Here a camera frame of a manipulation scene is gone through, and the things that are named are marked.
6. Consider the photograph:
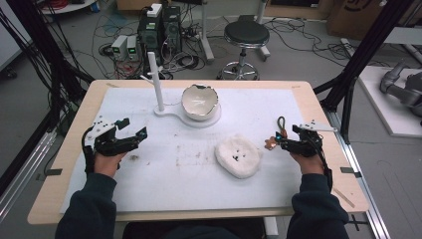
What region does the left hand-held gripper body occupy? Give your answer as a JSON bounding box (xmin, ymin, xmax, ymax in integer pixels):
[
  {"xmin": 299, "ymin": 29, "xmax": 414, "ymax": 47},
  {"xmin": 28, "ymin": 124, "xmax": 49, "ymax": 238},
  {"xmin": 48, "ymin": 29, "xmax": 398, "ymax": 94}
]
[{"xmin": 83, "ymin": 116, "xmax": 140, "ymax": 157}]

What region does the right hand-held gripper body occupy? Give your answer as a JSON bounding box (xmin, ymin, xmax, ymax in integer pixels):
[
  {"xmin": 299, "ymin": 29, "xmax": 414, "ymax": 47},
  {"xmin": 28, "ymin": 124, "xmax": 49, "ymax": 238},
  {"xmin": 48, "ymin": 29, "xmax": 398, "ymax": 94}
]
[{"xmin": 281, "ymin": 120, "xmax": 338, "ymax": 158}]

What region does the brown strap copper charm keychain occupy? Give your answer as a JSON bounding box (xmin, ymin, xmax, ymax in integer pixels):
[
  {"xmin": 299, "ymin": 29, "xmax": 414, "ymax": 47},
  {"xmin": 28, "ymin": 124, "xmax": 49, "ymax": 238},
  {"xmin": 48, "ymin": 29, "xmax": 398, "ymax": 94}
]
[{"xmin": 264, "ymin": 116, "xmax": 289, "ymax": 151}]

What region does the person's left hand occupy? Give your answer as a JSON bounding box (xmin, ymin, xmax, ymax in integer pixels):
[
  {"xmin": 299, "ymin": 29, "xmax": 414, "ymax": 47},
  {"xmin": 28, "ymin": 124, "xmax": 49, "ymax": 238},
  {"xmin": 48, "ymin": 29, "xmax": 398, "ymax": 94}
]
[{"xmin": 94, "ymin": 151, "xmax": 127, "ymax": 179}]

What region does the person's right hand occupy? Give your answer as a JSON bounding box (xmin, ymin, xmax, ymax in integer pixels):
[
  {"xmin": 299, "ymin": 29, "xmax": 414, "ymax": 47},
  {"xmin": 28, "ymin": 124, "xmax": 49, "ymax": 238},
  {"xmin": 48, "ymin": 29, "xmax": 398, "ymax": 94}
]
[{"xmin": 290, "ymin": 152, "xmax": 324, "ymax": 176}]

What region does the white fluffy pad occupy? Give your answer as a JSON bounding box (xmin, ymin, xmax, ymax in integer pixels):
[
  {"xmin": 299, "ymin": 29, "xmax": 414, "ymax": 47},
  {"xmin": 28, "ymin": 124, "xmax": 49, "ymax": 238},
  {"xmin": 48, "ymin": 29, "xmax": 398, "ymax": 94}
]
[{"xmin": 214, "ymin": 133, "xmax": 262, "ymax": 180}]

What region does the black tape strip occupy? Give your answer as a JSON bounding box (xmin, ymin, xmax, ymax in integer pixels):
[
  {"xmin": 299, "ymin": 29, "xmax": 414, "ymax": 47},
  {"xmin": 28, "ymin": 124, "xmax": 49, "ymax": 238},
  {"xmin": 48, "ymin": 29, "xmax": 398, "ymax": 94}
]
[
  {"xmin": 35, "ymin": 167, "xmax": 64, "ymax": 182},
  {"xmin": 339, "ymin": 166, "xmax": 363, "ymax": 179}
]

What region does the white table mat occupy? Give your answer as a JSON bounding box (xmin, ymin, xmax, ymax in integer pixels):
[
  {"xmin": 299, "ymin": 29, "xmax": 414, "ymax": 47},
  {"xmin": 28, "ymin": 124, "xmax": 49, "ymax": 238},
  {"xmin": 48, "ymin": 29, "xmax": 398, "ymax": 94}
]
[{"xmin": 59, "ymin": 87, "xmax": 315, "ymax": 214}]

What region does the white eggshell-shaped bowl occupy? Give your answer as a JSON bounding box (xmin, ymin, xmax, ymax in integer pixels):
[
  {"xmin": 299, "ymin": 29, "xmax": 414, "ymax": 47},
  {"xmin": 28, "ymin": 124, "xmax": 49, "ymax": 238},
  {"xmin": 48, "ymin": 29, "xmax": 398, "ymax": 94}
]
[{"xmin": 180, "ymin": 83, "xmax": 220, "ymax": 121}]

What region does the grey power supply unit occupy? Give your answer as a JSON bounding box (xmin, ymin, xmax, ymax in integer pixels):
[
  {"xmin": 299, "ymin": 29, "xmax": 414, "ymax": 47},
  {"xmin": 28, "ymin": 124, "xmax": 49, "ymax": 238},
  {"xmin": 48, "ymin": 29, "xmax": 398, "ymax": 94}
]
[
  {"xmin": 110, "ymin": 34, "xmax": 129, "ymax": 62},
  {"xmin": 125, "ymin": 35, "xmax": 139, "ymax": 62}
]

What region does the white floor platform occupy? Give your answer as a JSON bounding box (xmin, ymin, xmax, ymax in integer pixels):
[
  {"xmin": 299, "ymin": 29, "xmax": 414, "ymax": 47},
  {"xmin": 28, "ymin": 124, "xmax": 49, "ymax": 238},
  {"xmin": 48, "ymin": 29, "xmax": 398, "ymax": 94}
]
[{"xmin": 357, "ymin": 65, "xmax": 422, "ymax": 138}]

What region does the light wooden table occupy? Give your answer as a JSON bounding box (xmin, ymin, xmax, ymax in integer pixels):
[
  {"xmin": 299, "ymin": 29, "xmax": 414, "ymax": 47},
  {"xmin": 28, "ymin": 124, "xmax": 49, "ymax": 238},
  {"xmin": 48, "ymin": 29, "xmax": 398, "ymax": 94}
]
[{"xmin": 27, "ymin": 79, "xmax": 370, "ymax": 226}]

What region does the black computer tower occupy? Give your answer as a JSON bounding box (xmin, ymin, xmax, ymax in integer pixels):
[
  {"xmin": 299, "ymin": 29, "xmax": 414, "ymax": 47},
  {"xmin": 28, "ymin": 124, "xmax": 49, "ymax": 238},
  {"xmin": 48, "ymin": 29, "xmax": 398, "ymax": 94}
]
[
  {"xmin": 136, "ymin": 9, "xmax": 163, "ymax": 66},
  {"xmin": 161, "ymin": 5, "xmax": 183, "ymax": 54}
]

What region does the black round stool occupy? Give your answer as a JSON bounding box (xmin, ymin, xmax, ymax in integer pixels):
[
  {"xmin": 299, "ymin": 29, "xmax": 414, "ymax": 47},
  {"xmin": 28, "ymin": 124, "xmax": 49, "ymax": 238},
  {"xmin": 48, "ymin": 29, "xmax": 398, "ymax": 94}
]
[{"xmin": 217, "ymin": 20, "xmax": 271, "ymax": 82}]

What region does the cardboard box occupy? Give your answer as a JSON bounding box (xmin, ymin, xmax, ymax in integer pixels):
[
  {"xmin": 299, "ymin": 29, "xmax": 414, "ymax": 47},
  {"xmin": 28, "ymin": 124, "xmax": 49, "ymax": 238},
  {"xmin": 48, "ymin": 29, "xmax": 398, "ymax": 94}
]
[{"xmin": 325, "ymin": 0, "xmax": 422, "ymax": 42}]

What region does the left hand-held gripper cable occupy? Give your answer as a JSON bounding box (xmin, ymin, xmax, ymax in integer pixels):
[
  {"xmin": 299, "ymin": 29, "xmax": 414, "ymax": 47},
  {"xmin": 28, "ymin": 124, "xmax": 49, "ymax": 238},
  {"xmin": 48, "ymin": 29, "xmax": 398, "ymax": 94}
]
[{"xmin": 81, "ymin": 125, "xmax": 97, "ymax": 176}]

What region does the white branch post stand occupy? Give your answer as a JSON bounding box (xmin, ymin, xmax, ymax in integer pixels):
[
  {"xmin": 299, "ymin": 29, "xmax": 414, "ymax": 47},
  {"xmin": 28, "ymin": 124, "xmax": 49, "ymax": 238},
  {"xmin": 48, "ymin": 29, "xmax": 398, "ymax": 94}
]
[{"xmin": 139, "ymin": 51, "xmax": 223, "ymax": 129}]

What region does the tangle of floor cables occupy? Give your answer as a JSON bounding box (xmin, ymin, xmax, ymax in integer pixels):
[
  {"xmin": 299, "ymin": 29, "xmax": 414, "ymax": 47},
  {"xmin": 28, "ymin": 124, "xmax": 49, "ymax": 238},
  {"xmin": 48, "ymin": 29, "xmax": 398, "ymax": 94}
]
[{"xmin": 91, "ymin": 6, "xmax": 213, "ymax": 81}]

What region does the black metal frame post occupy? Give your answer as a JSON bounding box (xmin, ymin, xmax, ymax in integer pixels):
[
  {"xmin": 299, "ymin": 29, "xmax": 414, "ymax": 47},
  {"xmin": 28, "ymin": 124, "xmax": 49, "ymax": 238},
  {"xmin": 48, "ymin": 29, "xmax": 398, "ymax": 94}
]
[
  {"xmin": 313, "ymin": 0, "xmax": 416, "ymax": 144},
  {"xmin": 5, "ymin": 0, "xmax": 96, "ymax": 133}
]

